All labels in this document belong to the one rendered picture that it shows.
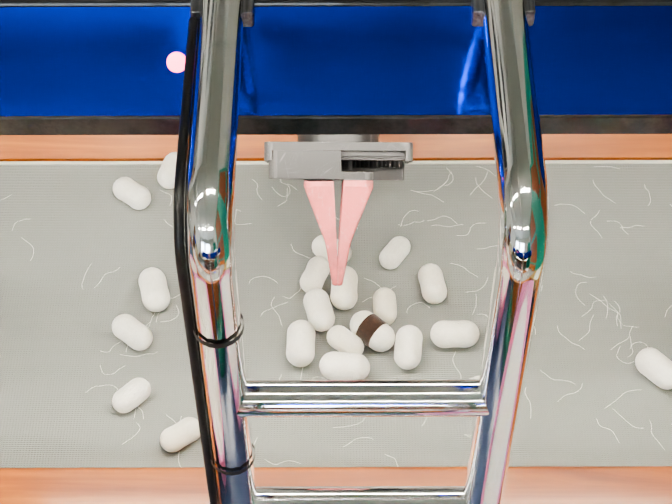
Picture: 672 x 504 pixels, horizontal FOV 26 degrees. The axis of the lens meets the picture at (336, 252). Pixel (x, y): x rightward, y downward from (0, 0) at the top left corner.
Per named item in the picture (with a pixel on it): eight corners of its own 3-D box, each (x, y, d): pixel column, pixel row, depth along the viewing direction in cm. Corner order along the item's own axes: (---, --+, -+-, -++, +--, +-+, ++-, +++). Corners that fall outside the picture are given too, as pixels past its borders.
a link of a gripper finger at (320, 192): (408, 288, 99) (409, 150, 99) (303, 287, 99) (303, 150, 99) (402, 282, 106) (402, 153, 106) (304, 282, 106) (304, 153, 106)
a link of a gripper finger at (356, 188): (372, 288, 99) (373, 150, 99) (268, 287, 99) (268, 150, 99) (369, 282, 106) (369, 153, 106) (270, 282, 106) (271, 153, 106)
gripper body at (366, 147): (413, 169, 99) (414, 60, 99) (263, 168, 99) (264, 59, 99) (407, 171, 106) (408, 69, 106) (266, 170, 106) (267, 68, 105)
